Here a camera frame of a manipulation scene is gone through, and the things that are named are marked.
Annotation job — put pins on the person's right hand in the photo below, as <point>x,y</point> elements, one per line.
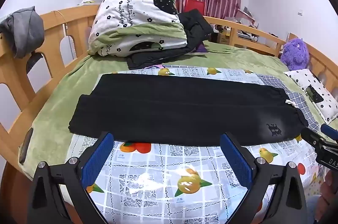
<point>326,197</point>

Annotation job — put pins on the wooden bed frame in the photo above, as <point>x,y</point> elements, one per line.
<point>14,76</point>

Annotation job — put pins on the black pants with white stripe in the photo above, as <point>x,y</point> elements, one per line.
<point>186,111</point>

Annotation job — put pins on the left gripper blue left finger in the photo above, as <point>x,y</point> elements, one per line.
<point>94,158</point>

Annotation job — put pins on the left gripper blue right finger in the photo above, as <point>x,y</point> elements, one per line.
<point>236,157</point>

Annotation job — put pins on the purple plush toy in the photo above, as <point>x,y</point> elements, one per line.
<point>295,54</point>

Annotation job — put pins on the white dotted pillow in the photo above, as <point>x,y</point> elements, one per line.
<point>321,98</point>

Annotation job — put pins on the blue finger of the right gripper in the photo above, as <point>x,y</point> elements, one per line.
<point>329,131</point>
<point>311,137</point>

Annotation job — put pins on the folded white green quilt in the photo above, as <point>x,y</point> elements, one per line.
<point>124,27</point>

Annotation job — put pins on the green bed sheet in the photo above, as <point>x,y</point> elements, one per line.
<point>51,138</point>

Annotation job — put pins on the red chair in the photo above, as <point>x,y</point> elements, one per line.
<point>194,4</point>

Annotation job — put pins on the black jacket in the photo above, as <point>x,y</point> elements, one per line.
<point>195,30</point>

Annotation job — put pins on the grey hat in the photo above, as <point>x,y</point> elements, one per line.
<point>24,31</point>

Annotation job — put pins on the fruit print table cloth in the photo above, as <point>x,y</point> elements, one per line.
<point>160,183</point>

